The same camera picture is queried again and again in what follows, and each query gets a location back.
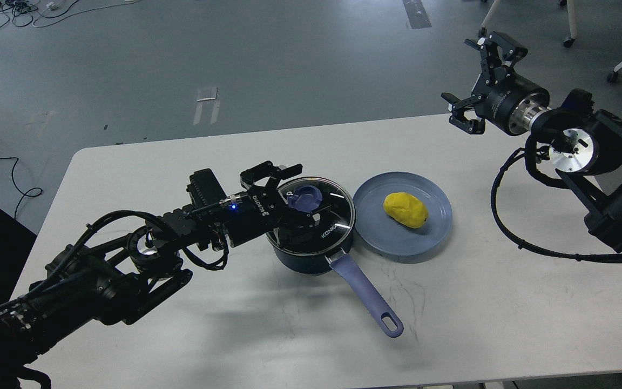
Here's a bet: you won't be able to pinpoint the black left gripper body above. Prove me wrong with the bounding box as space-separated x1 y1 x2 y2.
223 186 285 247

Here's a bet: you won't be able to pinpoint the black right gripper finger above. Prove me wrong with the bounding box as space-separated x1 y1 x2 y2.
441 93 485 135
464 31 529 84

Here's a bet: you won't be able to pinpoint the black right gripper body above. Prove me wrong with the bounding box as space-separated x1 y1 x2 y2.
478 74 550 136

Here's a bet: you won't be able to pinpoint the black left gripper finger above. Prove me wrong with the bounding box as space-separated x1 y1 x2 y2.
240 162 303 190
276 204 331 232

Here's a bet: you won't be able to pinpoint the glass pot lid purple knob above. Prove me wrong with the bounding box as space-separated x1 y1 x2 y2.
271 177 356 254

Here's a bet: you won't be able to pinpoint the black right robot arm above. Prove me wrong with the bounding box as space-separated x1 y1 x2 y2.
441 32 622 264

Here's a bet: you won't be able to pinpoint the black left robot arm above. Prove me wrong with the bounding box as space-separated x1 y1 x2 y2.
0 162 313 388

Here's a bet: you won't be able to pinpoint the white chair legs with casters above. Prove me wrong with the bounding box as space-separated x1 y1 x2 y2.
477 0 578 49

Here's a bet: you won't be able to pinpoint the blue round plate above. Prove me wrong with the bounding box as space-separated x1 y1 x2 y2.
353 172 452 263

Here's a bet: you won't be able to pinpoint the dark blue saucepan purple handle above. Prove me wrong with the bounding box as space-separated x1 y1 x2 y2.
265 177 404 339

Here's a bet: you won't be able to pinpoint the black floor cable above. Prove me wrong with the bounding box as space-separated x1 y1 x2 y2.
0 123 43 219

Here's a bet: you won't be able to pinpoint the tangled cables top left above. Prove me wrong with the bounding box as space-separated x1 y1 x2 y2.
0 0 139 35

